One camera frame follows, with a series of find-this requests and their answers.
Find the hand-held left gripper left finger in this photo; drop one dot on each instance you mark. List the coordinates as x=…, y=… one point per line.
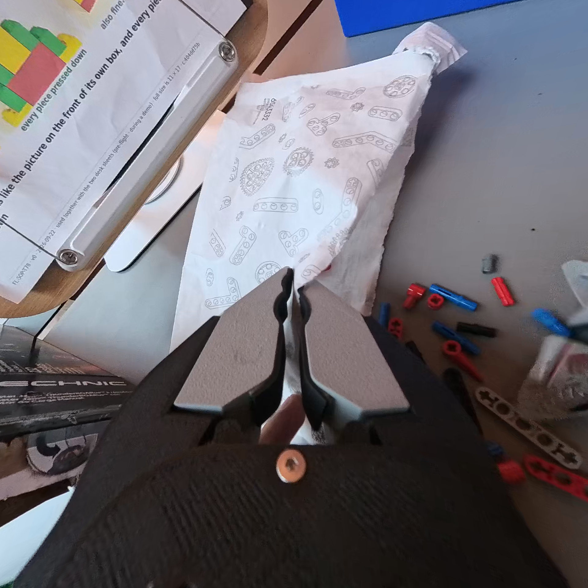
x=229, y=363

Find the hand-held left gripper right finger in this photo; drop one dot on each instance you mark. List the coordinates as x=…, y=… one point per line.
x=353, y=363

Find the black lego set box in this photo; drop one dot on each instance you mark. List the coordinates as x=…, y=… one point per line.
x=55, y=390

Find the printed paper bag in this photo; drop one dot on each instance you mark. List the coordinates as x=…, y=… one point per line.
x=285, y=183

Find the red lego beam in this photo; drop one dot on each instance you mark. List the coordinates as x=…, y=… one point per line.
x=556, y=475

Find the blue plastic bin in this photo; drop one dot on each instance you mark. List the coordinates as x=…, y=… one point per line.
x=413, y=16

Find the red lego bush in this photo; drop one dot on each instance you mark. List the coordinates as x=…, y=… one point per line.
x=415, y=294
x=511, y=472
x=435, y=301
x=395, y=327

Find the blue lego pin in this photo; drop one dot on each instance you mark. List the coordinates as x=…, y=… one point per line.
x=383, y=314
x=452, y=296
x=494, y=448
x=549, y=320
x=454, y=337

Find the red lego claw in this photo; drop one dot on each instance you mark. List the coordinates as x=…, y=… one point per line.
x=461, y=358

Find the black lego pin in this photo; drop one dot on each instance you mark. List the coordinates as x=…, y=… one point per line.
x=475, y=329

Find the red lego pin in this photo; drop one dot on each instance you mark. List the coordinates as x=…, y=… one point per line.
x=503, y=291

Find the dark grey lego bush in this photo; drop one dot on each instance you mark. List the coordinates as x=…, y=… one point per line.
x=490, y=263

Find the light grey lego beam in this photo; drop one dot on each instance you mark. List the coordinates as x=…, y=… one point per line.
x=528, y=427

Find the printed grey lego panel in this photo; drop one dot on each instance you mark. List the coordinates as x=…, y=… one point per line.
x=551, y=367

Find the clear clip bar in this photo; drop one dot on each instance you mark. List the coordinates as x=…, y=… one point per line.
x=151, y=151

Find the printed instruction sheet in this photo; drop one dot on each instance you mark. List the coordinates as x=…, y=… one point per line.
x=92, y=115

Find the instruction sheet on stand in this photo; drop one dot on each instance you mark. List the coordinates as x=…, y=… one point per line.
x=252, y=23

